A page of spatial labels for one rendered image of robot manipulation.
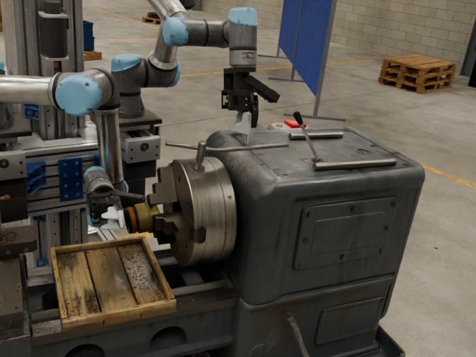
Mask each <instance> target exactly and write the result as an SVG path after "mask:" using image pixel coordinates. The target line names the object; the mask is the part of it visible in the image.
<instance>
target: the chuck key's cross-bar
mask: <svg viewBox="0 0 476 357"><path fill-rule="evenodd" d="M165 145H166V146H172V147H181V148H187V149H196V150H198V145H193V144H183V143H177V142H168V141H166V142H165ZM279 147H289V143H288V142H286V143H277V144H260V145H252V146H243V147H227V148H213V147H206V148H205V151H207V152H236V151H245V150H254V149H270V148H279Z"/></svg>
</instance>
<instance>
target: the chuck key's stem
mask: <svg viewBox="0 0 476 357"><path fill-rule="evenodd" d="M206 145H207V142H206V141H205V140H200V141H199V143H198V151H197V155H196V161H197V164H196V168H195V169H201V164H202V162H203V161H204V156H205V148H206Z"/></svg>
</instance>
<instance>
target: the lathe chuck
mask: <svg viewBox="0 0 476 357"><path fill-rule="evenodd" d="M172 162H173V168H174V178H175V184H176V195H177V198H178V200H179V201H177V202H175V203H168V204H163V213H172V212H178V211H181V212H182V213H183V215H184V216H185V218H186V219H187V220H188V221H189V222H190V224H191V225H192V227H193V228H194V229H195V230H199V227H203V228H204V229H205V234H204V240H203V241H202V242H201V243H198V241H196V242H194V241H193V240H192V239H187V240H182V241H177V239H176V238H175V236H173V239H172V241H171V245H170V247H171V251H172V253H173V255H174V257H175V259H176V260H177V261H178V263H179V264H181V265H182V266H192V265H197V264H205V263H210V262H214V261H216V260H217V259H218V258H219V257H220V254H221V253H222V249H223V246H224V243H225V231H226V216H225V202H224V198H223V194H222V188H221V185H220V181H219V178H218V176H217V173H216V171H215V169H214V167H213V166H212V164H211V163H210V162H209V161H208V160H207V159H206V158H204V161H203V162H202V164H201V166H202V167H203V168H204V170H203V171H196V170H194V169H193V166H194V165H196V164H197V161H196V158H190V159H173V161H172ZM203 260H208V261H206V262H204V263H198V262H199V261H203Z"/></svg>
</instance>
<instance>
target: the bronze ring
mask: <svg viewBox="0 0 476 357"><path fill-rule="evenodd" d="M123 214H124V218H125V226H126V228H127V232H128V234H134V233H136V232H138V233H139V234H140V233H144V232H149V233H151V232H153V222H154V214H160V212H159V208H158V206H157V205H156V204H154V205H148V203H147V201H143V203H139V204H135V205H133V207H128V208H124V210H123Z"/></svg>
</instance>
